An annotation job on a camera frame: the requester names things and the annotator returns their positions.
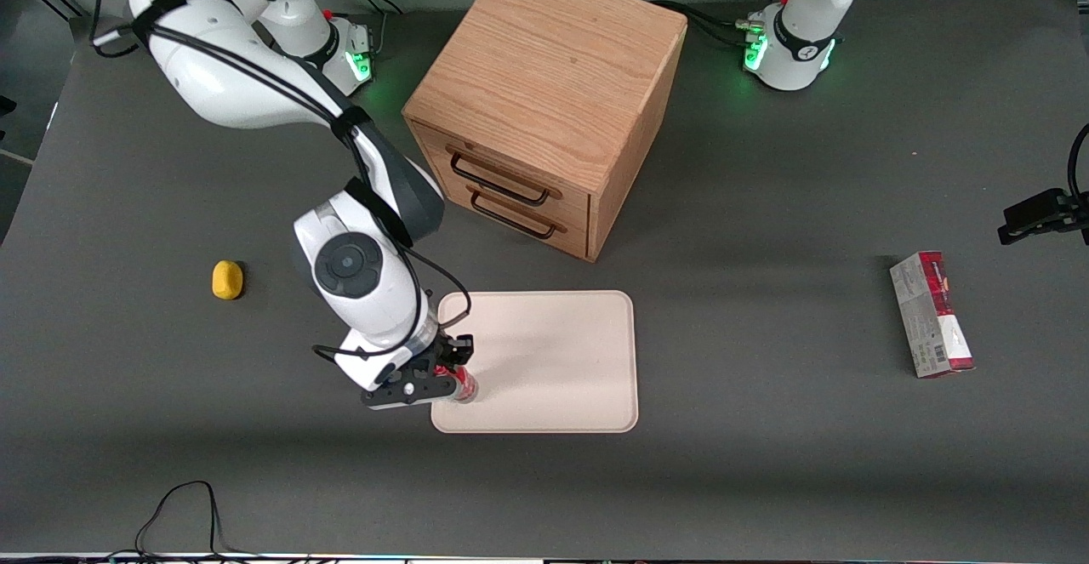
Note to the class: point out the yellow rounded toy block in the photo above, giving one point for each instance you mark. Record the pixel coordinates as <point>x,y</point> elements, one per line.
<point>227,281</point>

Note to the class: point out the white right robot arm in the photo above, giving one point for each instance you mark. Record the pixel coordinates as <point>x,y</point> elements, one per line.
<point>213,62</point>

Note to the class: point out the wooden drawer front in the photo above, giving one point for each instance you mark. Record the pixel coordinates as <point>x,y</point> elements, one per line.
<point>502,236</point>
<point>510,174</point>

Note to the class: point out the red soda can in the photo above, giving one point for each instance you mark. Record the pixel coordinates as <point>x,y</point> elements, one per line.
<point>462,388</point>

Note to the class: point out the cream rectangular tray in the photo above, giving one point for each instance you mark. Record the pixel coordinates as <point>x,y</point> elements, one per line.
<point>553,360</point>

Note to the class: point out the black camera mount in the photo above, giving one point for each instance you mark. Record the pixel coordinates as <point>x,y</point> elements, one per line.
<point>1038,211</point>

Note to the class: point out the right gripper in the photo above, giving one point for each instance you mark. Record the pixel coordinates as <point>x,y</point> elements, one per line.
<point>452,351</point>

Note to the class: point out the red and grey carton box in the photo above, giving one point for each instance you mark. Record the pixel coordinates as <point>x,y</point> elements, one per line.
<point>932,313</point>

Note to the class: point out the wooden two-drawer cabinet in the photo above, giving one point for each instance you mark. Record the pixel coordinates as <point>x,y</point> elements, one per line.
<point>553,79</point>

